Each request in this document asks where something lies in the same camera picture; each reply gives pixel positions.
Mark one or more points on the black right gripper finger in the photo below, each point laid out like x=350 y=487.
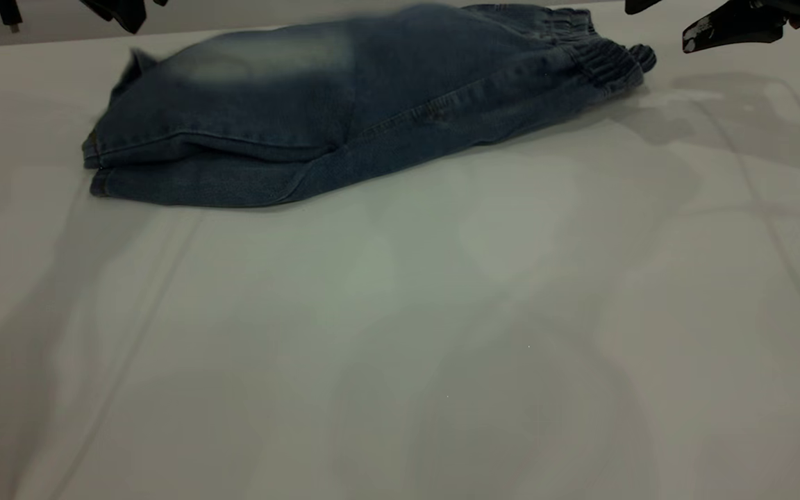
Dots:
x=733 y=24
x=642 y=5

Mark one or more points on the blue denim shorts with print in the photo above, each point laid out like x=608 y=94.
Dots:
x=344 y=111

